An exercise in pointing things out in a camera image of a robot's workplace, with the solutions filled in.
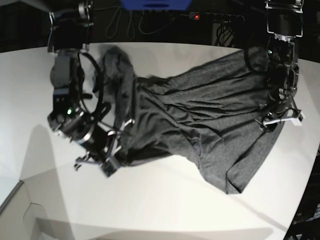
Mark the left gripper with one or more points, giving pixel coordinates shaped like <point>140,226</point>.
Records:
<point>277,113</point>

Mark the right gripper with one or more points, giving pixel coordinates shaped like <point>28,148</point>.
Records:
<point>100,145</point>

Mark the grey t-shirt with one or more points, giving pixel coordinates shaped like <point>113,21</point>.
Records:
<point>209,114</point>

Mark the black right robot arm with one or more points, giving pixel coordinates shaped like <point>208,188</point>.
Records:
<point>69,40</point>

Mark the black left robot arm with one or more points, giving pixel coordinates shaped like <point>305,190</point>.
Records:
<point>284,24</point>

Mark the black power strip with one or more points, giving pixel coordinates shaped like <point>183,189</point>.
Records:
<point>216,17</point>

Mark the blue box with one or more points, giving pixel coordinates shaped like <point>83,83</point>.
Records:
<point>146,5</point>

